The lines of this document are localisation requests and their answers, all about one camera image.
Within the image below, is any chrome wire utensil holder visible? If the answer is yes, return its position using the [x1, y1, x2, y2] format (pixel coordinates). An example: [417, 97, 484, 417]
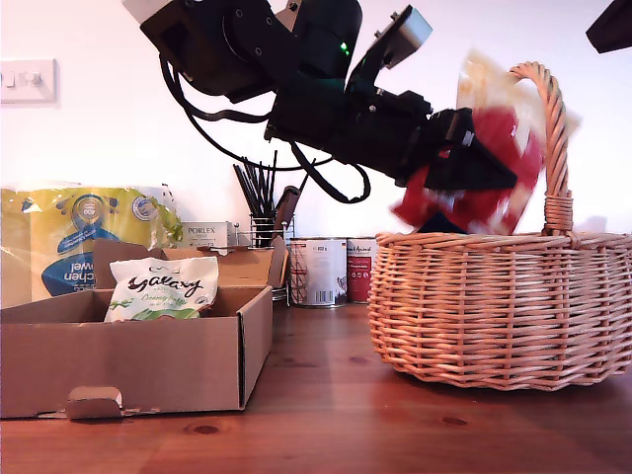
[249, 212, 297, 305]

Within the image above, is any red white Maltesers bunnies bag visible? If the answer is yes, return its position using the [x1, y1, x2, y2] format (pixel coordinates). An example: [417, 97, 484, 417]
[391, 46, 582, 236]

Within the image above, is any brown cardboard box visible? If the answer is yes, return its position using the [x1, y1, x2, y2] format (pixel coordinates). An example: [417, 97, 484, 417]
[0, 235, 290, 421]

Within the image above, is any white wall light switch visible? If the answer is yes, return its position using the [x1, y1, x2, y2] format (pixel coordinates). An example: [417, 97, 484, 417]
[0, 58, 58, 106]

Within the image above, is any yellow kitchen towel pack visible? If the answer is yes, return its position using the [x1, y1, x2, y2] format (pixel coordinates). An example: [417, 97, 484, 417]
[0, 180, 185, 311]

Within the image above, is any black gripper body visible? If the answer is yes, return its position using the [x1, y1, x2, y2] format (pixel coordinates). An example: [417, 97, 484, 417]
[345, 91, 434, 187]

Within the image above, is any woven wicker basket with handle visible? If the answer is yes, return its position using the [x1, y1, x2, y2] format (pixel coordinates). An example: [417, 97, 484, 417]
[367, 61, 632, 391]

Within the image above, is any brown wooden utensil handle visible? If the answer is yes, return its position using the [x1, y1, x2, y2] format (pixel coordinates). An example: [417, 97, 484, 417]
[273, 185, 301, 243]

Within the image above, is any white Porlex box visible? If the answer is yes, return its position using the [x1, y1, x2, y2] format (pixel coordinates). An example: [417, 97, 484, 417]
[180, 220, 241, 256]

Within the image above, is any red and white tin can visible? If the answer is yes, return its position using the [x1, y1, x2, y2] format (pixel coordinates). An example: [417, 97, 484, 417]
[345, 237, 379, 305]

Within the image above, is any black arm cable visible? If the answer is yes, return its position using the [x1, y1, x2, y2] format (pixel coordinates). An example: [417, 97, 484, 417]
[170, 68, 342, 172]
[288, 140, 371, 204]
[160, 56, 277, 124]

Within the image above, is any white Galaxy chocolate egg bag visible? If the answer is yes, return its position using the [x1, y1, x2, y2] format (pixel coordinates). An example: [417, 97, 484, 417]
[103, 255, 220, 323]

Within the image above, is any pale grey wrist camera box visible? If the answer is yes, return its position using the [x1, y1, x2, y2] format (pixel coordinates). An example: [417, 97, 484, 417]
[345, 4, 435, 95]

